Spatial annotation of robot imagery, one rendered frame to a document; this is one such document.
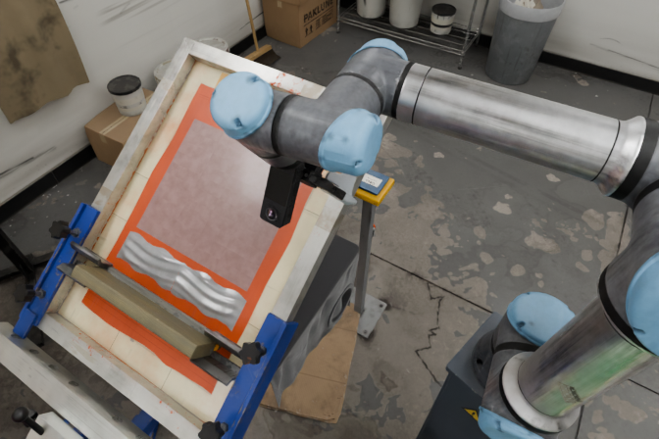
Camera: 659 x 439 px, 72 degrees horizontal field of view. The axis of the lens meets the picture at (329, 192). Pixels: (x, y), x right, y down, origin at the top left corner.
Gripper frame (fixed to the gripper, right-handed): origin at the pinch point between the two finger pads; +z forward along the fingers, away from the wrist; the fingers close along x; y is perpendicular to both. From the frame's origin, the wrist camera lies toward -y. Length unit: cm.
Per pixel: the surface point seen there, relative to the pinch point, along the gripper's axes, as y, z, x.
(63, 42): 27, 101, 222
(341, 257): -10, 62, 8
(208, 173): -5.9, 14.4, 33.1
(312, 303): -26, 52, 7
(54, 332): -55, 11, 48
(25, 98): -11, 97, 220
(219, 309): -31.1, 13.7, 13.9
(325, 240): -7.7, 10.9, -1.7
